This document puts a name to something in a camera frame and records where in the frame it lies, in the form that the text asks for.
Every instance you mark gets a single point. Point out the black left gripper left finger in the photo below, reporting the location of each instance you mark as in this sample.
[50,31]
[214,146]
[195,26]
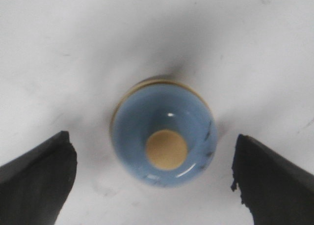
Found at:
[35,186]

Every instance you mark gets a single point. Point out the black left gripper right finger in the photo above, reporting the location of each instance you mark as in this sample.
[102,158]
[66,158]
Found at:
[275,190]

